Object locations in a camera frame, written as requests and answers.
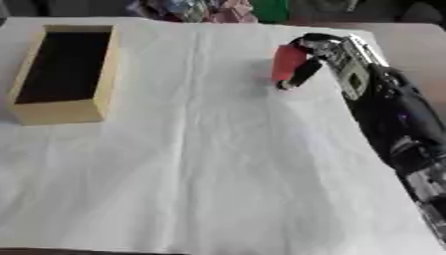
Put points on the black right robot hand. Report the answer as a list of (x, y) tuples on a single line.
[(306, 71)]

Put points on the red block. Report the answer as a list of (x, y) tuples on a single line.
[(287, 63)]

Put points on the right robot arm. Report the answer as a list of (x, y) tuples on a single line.
[(395, 119)]

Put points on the tan cardboard box black inside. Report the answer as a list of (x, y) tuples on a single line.
[(64, 73)]

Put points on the green object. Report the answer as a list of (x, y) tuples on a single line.
[(270, 10)]

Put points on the colourful patterned cloth pile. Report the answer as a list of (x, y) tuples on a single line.
[(194, 10)]

